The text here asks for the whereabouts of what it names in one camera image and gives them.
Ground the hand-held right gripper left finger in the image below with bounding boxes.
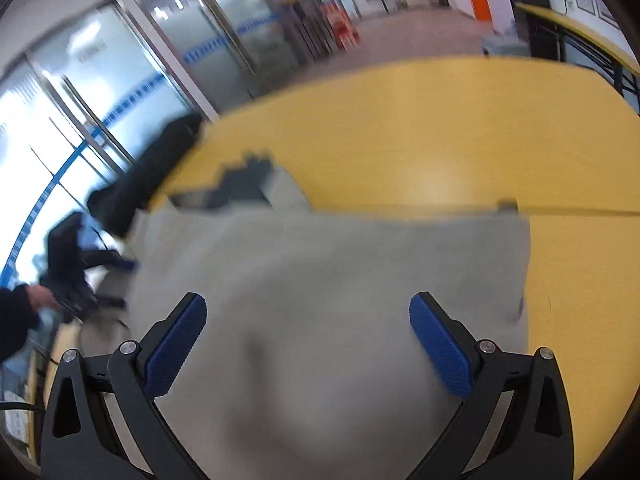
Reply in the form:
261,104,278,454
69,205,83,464
40,292,209,480

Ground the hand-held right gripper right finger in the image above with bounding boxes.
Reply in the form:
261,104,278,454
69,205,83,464
408,292,575,480

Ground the beige and black jacket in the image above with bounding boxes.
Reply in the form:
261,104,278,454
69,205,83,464
80,152,532,480

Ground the person's left forearm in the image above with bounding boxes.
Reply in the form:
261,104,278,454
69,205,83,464
0,284,42,364

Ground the person's left hand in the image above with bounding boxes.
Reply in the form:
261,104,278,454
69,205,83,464
27,283,59,309

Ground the folded black garment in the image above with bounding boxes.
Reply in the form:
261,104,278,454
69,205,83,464
87,112,205,239

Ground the frosted glass door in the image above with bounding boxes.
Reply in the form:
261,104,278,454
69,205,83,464
132,0,303,111
0,2,213,283

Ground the black display stand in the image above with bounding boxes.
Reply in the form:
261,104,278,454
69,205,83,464
279,4,332,60

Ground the grey plastic stool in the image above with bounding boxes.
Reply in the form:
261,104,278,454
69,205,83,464
482,35,532,59

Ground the stack of red boxes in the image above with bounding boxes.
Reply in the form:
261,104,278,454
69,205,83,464
320,2,362,52

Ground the black cabinet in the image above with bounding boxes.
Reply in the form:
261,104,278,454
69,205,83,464
504,0,562,62

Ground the yellow side table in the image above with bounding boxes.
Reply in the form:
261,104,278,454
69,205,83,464
514,2,640,112

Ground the black cable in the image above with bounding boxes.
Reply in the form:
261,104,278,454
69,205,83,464
0,340,56,414

